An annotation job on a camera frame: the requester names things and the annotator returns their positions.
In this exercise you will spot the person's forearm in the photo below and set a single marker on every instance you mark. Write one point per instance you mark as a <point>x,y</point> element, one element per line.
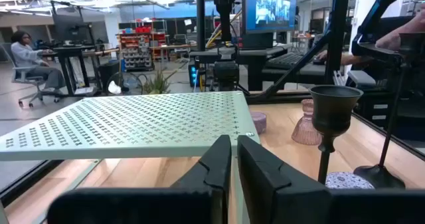
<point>401,31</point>

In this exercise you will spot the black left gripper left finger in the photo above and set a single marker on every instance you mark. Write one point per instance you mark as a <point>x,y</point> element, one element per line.
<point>186,204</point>

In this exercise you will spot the grey office chair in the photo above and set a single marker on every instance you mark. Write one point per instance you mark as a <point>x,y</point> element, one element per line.
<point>23,77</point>

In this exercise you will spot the green perforated metal shelf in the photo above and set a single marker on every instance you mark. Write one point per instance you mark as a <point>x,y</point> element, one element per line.
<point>133,124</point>

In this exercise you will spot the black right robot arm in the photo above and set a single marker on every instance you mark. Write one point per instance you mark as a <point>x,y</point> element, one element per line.
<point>225,14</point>

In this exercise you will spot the computer tower with blue lights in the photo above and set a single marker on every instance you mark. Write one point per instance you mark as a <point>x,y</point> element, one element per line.
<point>193,74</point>

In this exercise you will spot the potted green succulent plant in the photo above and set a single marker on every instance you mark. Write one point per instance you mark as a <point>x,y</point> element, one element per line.
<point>157,84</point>

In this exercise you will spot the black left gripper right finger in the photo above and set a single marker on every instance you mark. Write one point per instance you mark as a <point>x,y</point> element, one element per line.
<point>285,200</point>

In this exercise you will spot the large display screen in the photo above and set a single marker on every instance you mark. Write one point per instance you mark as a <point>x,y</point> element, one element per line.
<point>269,8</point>

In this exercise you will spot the dark computer monitor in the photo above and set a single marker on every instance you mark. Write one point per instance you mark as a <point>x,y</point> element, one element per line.
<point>71,29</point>

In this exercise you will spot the black standing desk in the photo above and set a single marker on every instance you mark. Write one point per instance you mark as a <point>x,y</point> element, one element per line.
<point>71,51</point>

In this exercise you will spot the white floral ceramic candle holder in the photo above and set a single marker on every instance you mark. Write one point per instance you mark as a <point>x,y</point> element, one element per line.
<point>348,181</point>

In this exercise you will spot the black computer keyboard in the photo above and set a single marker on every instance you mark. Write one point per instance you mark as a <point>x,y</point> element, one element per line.
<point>285,61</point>

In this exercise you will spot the red parts storage rack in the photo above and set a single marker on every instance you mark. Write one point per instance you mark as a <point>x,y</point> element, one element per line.
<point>139,48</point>

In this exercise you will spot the black metal taper candlestick holder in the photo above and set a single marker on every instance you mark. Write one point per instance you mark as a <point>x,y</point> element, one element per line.
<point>378,177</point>
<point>333,111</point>

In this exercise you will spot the person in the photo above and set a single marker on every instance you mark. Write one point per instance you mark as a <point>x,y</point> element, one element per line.
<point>30,61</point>

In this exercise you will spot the pink ribbed glass candle holder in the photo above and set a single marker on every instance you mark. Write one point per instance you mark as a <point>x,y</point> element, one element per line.
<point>305,131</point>

